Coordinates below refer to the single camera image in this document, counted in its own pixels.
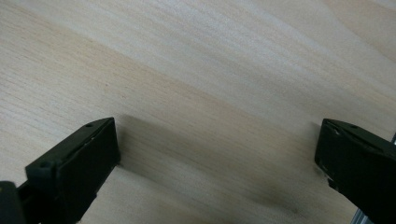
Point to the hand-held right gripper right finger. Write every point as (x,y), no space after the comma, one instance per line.
(358,161)

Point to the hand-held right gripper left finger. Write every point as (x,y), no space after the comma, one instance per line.
(81,165)

